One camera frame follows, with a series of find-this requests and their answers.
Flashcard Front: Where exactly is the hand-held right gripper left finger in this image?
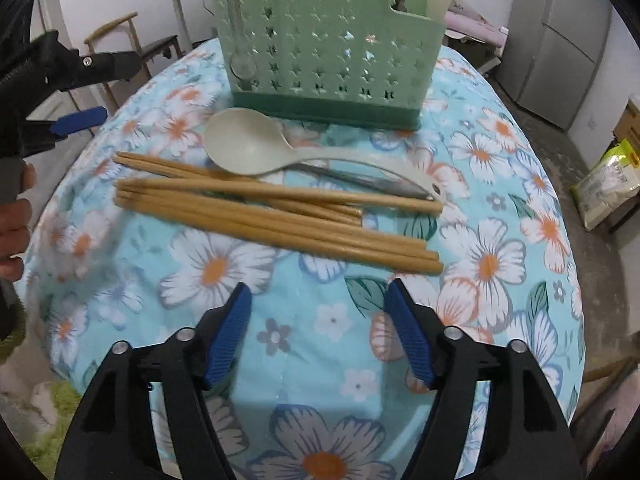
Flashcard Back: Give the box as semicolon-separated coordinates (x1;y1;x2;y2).
54;282;253;480

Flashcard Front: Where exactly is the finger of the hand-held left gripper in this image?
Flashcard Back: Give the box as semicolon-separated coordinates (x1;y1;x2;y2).
21;107;109;154
47;49;144;93

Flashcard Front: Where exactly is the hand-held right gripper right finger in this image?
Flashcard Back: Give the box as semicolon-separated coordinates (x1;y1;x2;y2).
385;277;587;480

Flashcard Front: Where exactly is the pile of wooden chopsticks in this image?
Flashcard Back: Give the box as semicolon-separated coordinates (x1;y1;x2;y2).
113;151;445;276

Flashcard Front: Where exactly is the cream plastic spoon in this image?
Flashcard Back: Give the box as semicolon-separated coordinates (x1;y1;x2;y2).
204;107;446;203

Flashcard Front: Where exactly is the green plastic utensil basket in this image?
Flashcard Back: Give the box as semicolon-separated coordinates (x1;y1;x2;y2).
206;0;445;132

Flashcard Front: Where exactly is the person's left hand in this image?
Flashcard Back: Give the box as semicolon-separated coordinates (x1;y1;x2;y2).
0;162;38;282

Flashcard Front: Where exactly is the wooden chair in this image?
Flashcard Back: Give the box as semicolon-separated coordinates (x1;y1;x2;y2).
82;11;182;111

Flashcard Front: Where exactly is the grey side table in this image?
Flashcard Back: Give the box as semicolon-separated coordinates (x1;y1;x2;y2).
157;0;221;57

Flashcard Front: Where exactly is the floral blue tablecloth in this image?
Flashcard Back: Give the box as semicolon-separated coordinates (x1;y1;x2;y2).
12;35;588;480

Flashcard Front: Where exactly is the small steel spoon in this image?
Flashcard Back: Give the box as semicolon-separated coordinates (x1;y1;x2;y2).
229;0;261;87

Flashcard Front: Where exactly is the green rug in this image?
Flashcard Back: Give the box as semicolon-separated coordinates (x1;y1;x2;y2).
0;379;87;467

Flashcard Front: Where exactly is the wooden stool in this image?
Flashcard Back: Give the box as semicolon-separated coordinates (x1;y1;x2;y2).
579;354;640;412

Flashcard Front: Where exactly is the yellow white rice sack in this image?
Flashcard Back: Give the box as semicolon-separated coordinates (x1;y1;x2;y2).
570;139;640;232

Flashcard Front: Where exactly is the cardboard box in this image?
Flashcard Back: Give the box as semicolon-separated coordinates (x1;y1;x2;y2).
612;99;640;157

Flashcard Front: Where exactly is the pink rolled mat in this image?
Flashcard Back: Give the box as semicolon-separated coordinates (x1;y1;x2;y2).
442;10;512;61

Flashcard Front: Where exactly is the grey cabinet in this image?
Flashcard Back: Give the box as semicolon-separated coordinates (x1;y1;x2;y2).
495;0;614;132

